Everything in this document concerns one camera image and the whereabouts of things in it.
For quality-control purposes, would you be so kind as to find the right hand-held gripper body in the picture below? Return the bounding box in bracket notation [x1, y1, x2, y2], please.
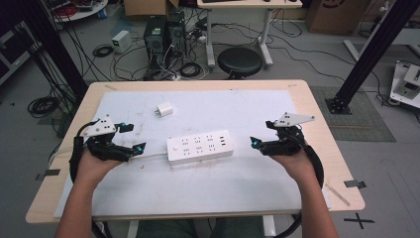
[262, 111, 316, 157]

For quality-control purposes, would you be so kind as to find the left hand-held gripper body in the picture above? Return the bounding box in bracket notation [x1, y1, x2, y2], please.
[80, 114, 134, 163]

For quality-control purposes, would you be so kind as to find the person's right hand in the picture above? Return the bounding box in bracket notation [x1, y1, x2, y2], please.
[268, 148, 319, 186]

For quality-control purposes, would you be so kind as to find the person's left hand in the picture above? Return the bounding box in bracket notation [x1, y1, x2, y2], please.
[76, 148, 124, 186]

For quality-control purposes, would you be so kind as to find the wooden table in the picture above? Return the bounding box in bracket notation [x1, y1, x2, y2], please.
[25, 78, 367, 225]

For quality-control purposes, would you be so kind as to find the white charger plug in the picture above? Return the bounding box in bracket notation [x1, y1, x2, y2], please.
[154, 101, 174, 118]

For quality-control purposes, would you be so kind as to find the black tape piece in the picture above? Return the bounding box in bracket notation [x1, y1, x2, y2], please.
[35, 169, 61, 181]
[343, 179, 368, 189]

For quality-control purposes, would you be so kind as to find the black round stool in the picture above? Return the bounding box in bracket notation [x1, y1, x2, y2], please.
[216, 47, 263, 80]

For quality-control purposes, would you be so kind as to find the thin wooden stick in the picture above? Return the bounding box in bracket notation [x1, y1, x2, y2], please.
[324, 182, 352, 208]

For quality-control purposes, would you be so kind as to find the grey floor mat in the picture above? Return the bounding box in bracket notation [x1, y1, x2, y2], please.
[309, 85, 397, 144]

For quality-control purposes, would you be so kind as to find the person's left leg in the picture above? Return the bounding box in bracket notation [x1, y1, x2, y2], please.
[136, 218, 200, 238]

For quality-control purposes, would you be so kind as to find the person's leg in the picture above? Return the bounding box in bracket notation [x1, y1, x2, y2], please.
[136, 218, 200, 238]
[209, 215, 265, 238]

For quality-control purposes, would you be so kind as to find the white power supply box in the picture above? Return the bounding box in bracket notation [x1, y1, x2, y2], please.
[111, 30, 134, 55]

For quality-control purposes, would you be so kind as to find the person's right leg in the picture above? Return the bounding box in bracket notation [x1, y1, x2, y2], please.
[209, 215, 265, 238]

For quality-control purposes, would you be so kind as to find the black computer tower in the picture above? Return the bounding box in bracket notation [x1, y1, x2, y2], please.
[144, 15, 168, 68]
[165, 10, 188, 58]

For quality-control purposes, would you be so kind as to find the round white table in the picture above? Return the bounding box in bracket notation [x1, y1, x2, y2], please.
[42, 0, 110, 24]

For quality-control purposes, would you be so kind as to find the white desk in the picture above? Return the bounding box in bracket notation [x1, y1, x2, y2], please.
[196, 0, 303, 69]

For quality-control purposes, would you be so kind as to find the large cardboard box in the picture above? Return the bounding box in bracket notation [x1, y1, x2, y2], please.
[304, 0, 373, 37]

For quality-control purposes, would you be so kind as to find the white metal device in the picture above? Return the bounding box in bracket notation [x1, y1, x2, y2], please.
[388, 60, 420, 110]

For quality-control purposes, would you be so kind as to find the white power strip cord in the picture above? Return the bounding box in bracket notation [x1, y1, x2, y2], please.
[49, 149, 168, 167]

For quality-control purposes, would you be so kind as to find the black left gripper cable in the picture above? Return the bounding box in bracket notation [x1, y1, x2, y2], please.
[68, 120, 101, 183]

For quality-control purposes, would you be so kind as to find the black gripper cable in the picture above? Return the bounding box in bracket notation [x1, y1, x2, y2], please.
[275, 132, 327, 238]
[68, 120, 101, 183]

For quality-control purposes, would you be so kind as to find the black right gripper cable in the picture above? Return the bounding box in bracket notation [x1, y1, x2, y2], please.
[275, 132, 327, 238]

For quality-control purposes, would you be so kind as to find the coiled black cable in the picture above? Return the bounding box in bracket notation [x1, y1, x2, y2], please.
[178, 61, 203, 79]
[27, 95, 62, 119]
[91, 44, 115, 59]

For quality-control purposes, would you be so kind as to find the black metal stand post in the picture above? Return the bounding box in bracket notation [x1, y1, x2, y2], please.
[324, 0, 420, 115]
[18, 0, 89, 101]

